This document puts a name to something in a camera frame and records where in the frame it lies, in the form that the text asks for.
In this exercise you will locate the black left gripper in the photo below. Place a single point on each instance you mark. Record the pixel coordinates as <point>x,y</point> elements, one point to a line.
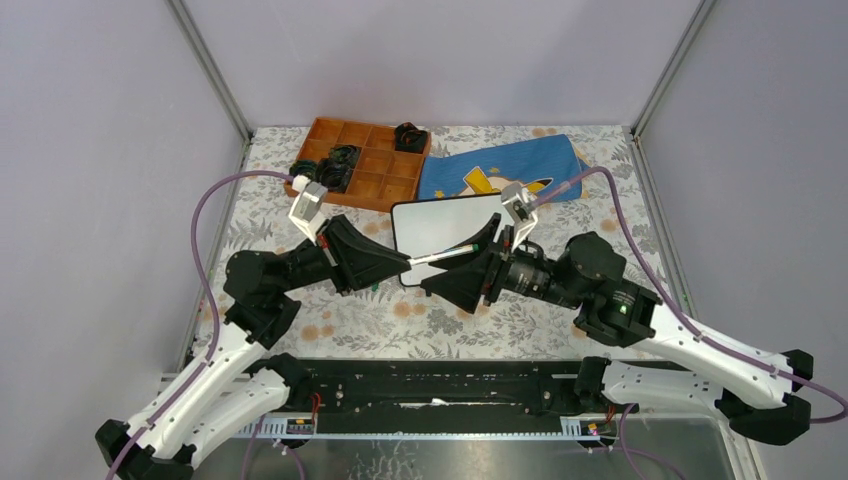
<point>360,262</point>

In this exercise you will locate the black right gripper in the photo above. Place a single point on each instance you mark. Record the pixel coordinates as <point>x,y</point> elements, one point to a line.
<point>467,277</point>

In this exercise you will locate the white whiteboard marker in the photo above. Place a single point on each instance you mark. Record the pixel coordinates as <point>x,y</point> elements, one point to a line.
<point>446,254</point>

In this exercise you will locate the black framed whiteboard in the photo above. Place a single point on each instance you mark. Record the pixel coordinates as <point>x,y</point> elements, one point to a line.
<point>431,226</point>

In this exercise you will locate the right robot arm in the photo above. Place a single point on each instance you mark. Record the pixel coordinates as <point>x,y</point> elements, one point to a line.
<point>755,391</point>

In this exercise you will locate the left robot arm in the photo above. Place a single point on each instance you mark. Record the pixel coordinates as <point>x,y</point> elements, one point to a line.
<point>235,380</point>

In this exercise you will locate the floral tablecloth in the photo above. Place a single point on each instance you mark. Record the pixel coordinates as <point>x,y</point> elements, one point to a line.
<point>397,322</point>

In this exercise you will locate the wooden compartment tray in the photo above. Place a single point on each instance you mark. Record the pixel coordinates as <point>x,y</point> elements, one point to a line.
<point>363,165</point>

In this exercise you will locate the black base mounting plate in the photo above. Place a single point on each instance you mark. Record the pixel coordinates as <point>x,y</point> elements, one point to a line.
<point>394,387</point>

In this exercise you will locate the blue cartoon cloth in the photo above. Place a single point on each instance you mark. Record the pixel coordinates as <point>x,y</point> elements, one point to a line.
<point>539,164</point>

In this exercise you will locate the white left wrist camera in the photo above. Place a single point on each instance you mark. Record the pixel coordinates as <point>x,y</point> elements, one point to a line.
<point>305,213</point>

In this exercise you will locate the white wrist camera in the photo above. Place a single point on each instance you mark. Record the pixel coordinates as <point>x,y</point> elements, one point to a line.
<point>519,203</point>
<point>305,213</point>

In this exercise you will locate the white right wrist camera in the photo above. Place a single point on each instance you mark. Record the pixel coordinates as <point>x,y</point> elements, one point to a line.
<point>519,203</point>

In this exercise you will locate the slotted cable duct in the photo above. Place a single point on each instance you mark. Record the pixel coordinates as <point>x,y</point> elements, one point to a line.
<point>446,425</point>

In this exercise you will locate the left aluminium frame post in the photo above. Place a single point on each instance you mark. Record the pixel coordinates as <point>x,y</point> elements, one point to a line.
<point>203,55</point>

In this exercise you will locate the aluminium frame post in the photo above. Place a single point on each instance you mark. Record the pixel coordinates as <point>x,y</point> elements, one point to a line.
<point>683,46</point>
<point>203,55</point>

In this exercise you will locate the right aluminium frame post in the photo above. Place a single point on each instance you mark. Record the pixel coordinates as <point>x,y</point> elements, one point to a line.
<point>683,46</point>

